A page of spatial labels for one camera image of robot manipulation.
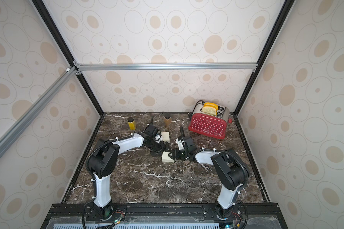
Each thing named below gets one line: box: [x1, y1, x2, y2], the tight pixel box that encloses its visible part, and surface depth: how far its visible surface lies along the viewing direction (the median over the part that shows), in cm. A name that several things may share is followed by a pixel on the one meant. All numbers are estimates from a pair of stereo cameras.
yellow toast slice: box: [203, 102, 219, 113], surface depth 97 cm
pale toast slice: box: [200, 106, 217, 116], surface depth 96 cm
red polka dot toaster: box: [188, 101, 230, 140], surface depth 99 cm
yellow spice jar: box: [127, 119, 137, 131], surface depth 108 cm
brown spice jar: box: [164, 116, 172, 126], surface depth 111 cm
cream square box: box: [161, 151, 175, 163], surface depth 92 cm
